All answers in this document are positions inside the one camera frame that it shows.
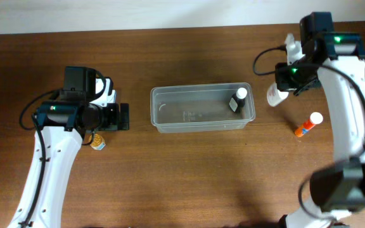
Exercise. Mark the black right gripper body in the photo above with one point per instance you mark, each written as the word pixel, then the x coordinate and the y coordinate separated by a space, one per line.
pixel 307 87

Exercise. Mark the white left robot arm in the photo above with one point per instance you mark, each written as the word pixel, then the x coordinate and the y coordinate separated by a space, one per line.
pixel 60 128

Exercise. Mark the white spray bottle clear cap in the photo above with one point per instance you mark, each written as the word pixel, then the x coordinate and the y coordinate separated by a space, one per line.
pixel 275 96

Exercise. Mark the tiger balm jar gold lid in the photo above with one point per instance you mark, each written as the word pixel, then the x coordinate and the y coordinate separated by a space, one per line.
pixel 97 142

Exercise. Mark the dark bottle white cap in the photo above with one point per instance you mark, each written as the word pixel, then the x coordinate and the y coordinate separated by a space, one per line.
pixel 237 101

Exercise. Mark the orange tube white cap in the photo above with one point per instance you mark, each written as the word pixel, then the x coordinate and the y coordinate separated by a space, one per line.
pixel 314 119

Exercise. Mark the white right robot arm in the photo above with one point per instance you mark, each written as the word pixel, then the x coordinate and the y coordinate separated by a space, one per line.
pixel 337 62

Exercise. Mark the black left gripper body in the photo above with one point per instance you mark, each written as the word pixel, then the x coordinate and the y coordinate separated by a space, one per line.
pixel 123 116

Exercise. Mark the clear plastic container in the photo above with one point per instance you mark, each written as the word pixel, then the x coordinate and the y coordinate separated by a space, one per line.
pixel 199 108

